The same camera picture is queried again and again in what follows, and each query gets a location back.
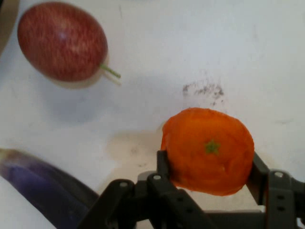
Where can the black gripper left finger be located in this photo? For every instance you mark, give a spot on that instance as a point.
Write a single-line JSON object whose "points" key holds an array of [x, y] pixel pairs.
{"points": [[152, 205]]}

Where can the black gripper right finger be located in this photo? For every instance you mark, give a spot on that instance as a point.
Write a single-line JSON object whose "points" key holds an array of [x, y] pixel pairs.
{"points": [[283, 200]]}

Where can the orange toy tangerine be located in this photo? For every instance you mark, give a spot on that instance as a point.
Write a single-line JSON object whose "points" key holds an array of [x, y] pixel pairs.
{"points": [[207, 152]]}

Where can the purple toy eggplant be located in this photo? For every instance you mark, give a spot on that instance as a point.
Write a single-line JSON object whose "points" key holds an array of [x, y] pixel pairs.
{"points": [[47, 190]]}

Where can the red toy apple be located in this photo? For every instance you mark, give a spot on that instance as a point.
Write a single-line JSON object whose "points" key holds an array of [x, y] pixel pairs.
{"points": [[62, 40]]}

